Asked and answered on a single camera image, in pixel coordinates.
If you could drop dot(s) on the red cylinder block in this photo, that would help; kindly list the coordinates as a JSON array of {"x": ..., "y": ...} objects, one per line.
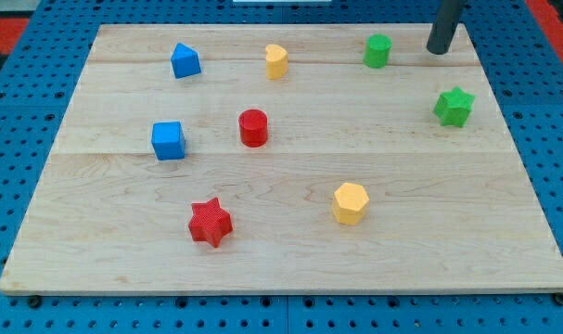
[{"x": 253, "y": 127}]

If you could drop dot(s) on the red star block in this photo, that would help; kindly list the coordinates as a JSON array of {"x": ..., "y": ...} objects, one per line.
[{"x": 209, "y": 222}]

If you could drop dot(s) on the green star block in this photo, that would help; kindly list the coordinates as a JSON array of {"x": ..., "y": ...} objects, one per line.
[{"x": 453, "y": 107}]

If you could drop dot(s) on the light wooden board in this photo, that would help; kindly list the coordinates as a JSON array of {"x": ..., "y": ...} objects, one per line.
[{"x": 451, "y": 210}]

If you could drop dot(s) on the blue pentagon block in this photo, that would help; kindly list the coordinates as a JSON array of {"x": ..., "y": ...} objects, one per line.
[{"x": 185, "y": 61}]

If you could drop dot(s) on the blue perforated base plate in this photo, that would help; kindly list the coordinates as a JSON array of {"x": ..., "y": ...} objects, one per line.
[{"x": 40, "y": 74}]

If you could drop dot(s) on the green cylinder block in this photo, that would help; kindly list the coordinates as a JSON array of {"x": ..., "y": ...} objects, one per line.
[{"x": 377, "y": 50}]

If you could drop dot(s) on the yellow heart block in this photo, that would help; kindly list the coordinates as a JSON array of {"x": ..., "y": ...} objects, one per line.
[{"x": 276, "y": 58}]

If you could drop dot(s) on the blue cube block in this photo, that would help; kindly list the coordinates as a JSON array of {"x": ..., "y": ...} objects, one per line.
[{"x": 168, "y": 141}]

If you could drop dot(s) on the yellow hexagon block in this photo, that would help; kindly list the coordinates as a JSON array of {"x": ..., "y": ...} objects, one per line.
[{"x": 350, "y": 203}]

